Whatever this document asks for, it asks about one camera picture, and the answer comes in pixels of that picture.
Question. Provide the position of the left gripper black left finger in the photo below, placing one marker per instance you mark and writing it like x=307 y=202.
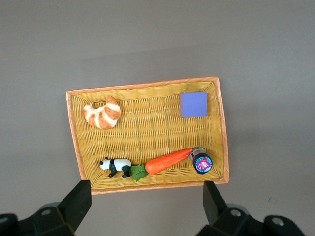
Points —
x=73 y=204

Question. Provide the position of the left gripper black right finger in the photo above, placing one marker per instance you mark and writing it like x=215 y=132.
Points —
x=219 y=216

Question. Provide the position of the orange rimmed yellow wicker basket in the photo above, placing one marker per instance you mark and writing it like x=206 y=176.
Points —
x=152 y=127

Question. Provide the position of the small bottle with pink cap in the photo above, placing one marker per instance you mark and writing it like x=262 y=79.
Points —
x=202 y=164

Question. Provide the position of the toy panda figure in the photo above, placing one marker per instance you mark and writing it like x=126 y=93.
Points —
x=118 y=164

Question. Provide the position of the orange toy carrot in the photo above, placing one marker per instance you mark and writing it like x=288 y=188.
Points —
x=167 y=161

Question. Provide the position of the toy croissant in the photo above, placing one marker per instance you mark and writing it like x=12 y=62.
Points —
x=103 y=118

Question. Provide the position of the purple foam cube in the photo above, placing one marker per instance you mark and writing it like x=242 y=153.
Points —
x=193 y=104

